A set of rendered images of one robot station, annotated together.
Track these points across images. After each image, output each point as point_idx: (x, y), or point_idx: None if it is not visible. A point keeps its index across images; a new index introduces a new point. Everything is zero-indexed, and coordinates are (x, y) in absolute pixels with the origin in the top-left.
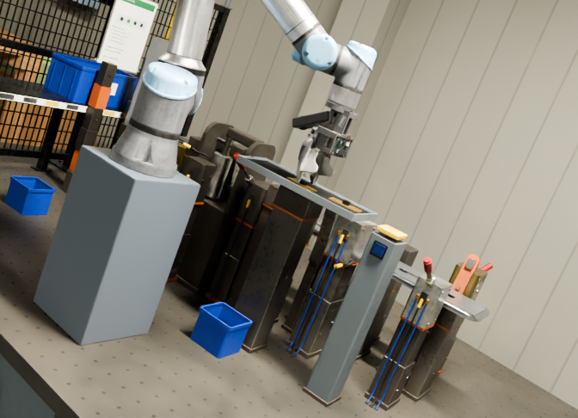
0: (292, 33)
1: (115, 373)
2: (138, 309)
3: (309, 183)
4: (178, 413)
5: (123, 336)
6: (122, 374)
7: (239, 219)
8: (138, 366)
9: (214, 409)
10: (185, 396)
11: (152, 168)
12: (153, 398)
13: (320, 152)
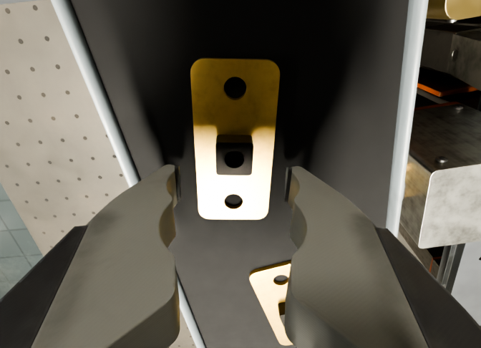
0: None
1: (15, 72)
2: None
3: (360, 101)
4: (68, 145)
5: None
6: (23, 76)
7: None
8: (49, 66)
9: (110, 150)
10: (86, 125)
11: None
12: (48, 120)
13: (319, 341)
